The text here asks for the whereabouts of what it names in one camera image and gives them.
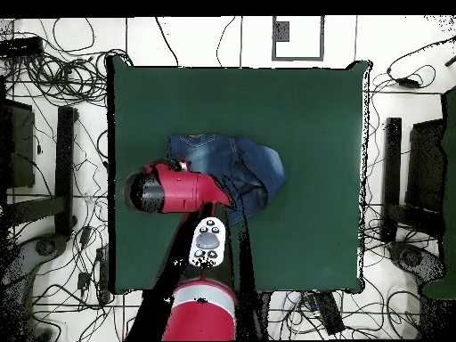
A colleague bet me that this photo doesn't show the blue denim jeans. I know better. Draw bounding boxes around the blue denim jeans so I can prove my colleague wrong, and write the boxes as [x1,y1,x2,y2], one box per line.
[167,133,289,225]

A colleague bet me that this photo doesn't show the black stand base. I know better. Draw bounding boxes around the black stand base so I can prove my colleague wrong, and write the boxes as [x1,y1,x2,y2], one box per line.
[380,117,446,245]
[4,105,78,238]

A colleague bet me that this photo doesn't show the dark green table cloth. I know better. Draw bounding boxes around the dark green table cloth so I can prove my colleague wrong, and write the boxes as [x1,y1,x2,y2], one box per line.
[106,54,373,295]

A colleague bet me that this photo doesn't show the black power strip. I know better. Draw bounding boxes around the black power strip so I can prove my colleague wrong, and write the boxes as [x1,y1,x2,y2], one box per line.
[95,247,110,304]
[311,290,346,336]
[0,36,45,57]

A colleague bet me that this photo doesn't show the grey wheeled chair base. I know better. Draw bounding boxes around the grey wheeled chair base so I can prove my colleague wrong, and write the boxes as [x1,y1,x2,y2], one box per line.
[0,232,70,341]
[387,240,446,286]

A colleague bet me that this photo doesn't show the black box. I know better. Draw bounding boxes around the black box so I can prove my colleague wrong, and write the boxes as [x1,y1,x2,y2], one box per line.
[404,118,446,212]
[0,98,36,190]

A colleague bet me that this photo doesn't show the dark green spare cloth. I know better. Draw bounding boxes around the dark green spare cloth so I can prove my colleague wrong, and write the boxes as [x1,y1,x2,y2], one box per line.
[421,86,456,300]

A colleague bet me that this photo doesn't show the black cable tangle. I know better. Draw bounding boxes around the black cable tangle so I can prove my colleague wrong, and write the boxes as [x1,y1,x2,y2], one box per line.
[3,17,131,108]

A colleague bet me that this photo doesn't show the grey square floor frame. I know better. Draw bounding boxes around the grey square floor frame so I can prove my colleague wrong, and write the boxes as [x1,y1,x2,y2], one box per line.
[271,15,326,62]

